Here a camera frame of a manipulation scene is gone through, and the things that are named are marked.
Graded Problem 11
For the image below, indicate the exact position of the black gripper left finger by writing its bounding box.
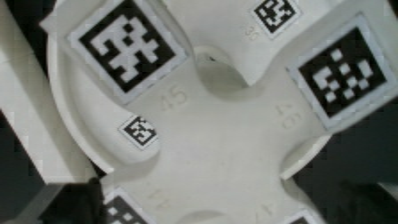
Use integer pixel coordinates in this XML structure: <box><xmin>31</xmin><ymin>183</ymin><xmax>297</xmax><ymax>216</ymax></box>
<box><xmin>39</xmin><ymin>178</ymin><xmax>105</xmax><ymax>224</ymax></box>

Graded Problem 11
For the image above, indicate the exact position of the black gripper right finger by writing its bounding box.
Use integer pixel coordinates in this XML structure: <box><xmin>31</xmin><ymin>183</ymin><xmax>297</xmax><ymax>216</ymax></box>
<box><xmin>327</xmin><ymin>182</ymin><xmax>398</xmax><ymax>224</ymax></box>

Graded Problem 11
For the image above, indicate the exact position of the white round table top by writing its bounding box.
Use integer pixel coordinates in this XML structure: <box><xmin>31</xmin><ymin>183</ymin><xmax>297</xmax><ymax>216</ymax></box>
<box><xmin>43</xmin><ymin>0</ymin><xmax>398</xmax><ymax>181</ymax></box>

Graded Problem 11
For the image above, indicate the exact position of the white cross-shaped table base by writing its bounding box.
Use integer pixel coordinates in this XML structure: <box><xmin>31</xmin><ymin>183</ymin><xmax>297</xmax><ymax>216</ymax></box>
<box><xmin>38</xmin><ymin>0</ymin><xmax>398</xmax><ymax>224</ymax></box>

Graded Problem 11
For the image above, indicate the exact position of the white U-shaped boundary fence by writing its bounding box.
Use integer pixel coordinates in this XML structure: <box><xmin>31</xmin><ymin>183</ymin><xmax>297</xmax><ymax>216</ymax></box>
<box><xmin>0</xmin><ymin>0</ymin><xmax>96</xmax><ymax>184</ymax></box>

